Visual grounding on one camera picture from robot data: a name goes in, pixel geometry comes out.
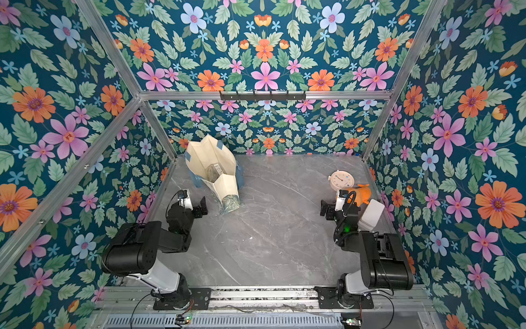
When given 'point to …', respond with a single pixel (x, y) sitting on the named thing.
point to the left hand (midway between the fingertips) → (195, 196)
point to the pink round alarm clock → (341, 180)
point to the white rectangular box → (371, 214)
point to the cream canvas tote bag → (214, 164)
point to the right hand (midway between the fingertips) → (338, 199)
